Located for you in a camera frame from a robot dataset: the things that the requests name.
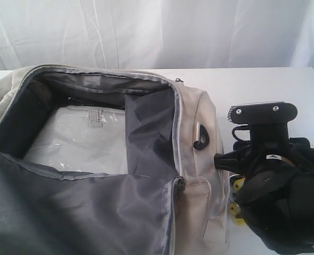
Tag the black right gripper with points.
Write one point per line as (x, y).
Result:
(263, 164)

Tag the colourful key tag bunch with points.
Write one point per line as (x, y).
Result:
(236, 183)

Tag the cream fabric duffel bag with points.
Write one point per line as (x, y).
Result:
(171, 201)

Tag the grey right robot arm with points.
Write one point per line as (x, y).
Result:
(276, 199)

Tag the clear plastic wrapped package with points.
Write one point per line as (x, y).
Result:
(82, 139)

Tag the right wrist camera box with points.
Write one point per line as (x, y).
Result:
(267, 124)

